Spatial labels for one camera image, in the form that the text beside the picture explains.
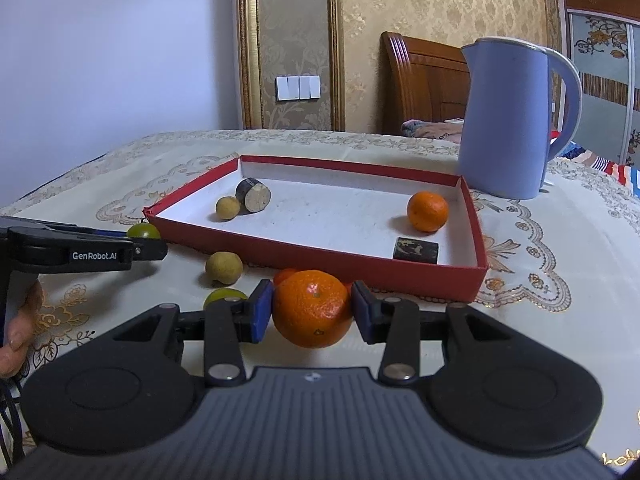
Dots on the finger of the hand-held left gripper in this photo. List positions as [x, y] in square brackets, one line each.
[105, 233]
[150, 251]

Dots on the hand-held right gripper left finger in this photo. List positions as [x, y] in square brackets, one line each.
[262, 310]

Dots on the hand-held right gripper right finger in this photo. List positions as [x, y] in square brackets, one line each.
[362, 315]

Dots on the green tomato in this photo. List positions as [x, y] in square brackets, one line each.
[144, 231]
[222, 297]

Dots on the orange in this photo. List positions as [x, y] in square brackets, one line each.
[427, 211]
[312, 310]

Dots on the yellow-brown longan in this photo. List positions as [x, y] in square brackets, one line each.
[223, 267]
[227, 208]

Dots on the black and gold block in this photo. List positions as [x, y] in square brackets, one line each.
[415, 250]

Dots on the red cardboard box tray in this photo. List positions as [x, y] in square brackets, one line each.
[325, 220]

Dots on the dark cylindrical stem piece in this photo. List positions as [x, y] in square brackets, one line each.
[255, 197]

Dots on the person's left hand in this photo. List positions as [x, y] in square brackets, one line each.
[22, 335]

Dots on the pink patterned pillow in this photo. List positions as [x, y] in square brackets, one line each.
[430, 130]

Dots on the wooden bed headboard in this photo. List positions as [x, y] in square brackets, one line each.
[425, 85]

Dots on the blue electric kettle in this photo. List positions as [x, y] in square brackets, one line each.
[500, 120]

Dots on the striped colourful blanket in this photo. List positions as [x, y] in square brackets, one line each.
[615, 170]

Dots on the floral glass door wardrobe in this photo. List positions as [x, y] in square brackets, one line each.
[600, 60]

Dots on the gold wall panel frame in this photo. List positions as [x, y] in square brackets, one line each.
[248, 60]

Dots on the white wall light switch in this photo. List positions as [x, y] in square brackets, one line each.
[298, 87]

